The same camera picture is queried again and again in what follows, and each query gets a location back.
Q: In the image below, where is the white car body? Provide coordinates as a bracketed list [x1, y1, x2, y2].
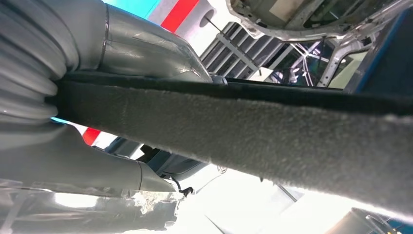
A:
[225, 0, 413, 88]

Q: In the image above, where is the blue metal shelf rack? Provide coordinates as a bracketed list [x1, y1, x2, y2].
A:
[343, 6, 413, 96]

